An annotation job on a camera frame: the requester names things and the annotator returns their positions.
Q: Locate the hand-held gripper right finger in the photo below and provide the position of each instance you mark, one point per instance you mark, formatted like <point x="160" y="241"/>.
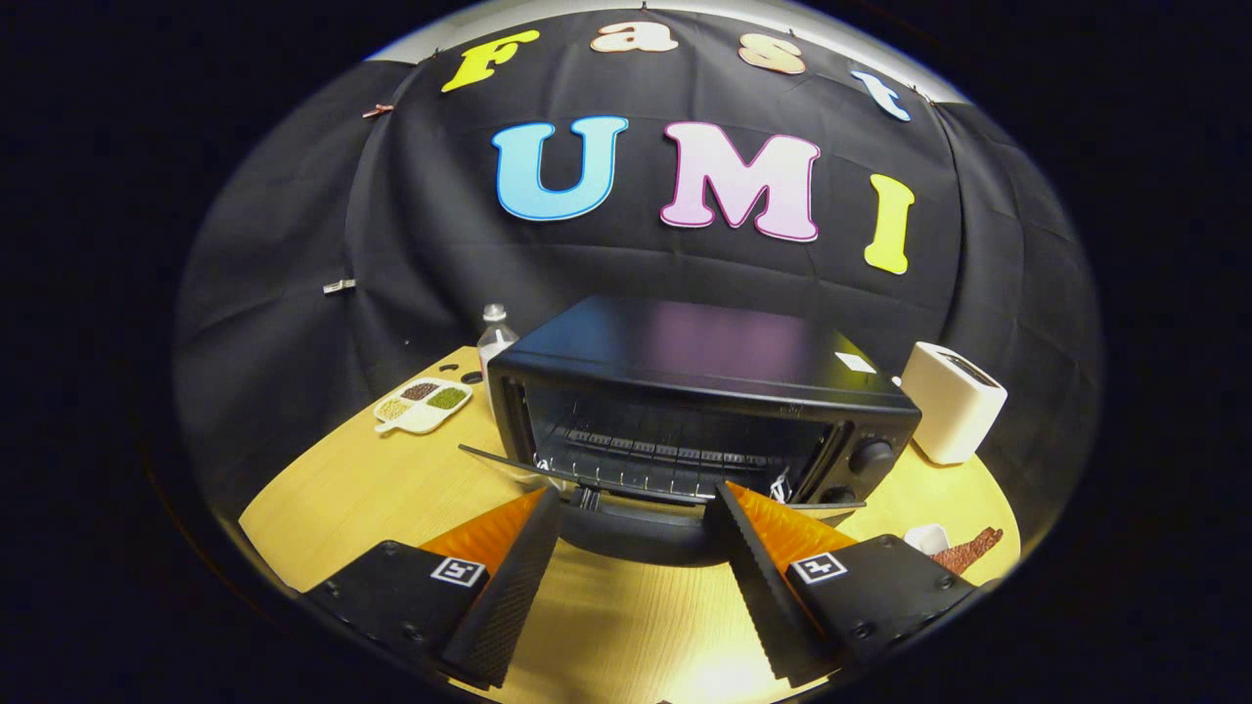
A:
<point x="758" y="577"/>

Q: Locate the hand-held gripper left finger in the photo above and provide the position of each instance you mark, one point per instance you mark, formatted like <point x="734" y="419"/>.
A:
<point x="509" y="587"/>

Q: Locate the reddish brown meat piece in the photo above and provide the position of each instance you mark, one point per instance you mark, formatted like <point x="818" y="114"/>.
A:
<point x="968" y="550"/>

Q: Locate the black toaster oven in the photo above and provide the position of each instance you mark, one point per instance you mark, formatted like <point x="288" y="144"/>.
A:
<point x="685" y="342"/>

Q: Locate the white toaster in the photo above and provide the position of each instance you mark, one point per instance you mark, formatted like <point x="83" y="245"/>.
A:
<point x="949" y="406"/>

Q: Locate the white ribbed tray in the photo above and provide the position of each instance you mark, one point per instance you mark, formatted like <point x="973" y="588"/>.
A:
<point x="926" y="538"/>

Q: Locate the white divided spice dish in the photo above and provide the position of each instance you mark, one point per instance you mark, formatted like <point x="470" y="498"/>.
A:
<point x="421" y="406"/>

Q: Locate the clear plastic bottle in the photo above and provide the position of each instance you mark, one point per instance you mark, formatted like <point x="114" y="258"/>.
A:
<point x="495" y="337"/>

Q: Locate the small metal clip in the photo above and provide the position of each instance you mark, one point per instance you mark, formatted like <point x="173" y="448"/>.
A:
<point x="339" y="286"/>

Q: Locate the black backdrop cloth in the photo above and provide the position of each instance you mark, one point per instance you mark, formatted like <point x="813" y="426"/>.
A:
<point x="411" y="225"/>

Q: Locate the small red clip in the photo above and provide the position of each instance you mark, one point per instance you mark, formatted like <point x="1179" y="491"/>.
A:
<point x="378" y="110"/>

